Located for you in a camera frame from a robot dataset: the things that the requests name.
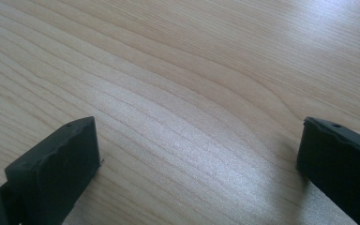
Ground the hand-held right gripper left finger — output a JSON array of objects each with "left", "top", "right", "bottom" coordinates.
[{"left": 5, "top": 115, "right": 101, "bottom": 225}]

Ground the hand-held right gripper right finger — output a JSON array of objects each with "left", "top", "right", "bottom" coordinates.
[{"left": 295, "top": 116, "right": 360, "bottom": 225}]

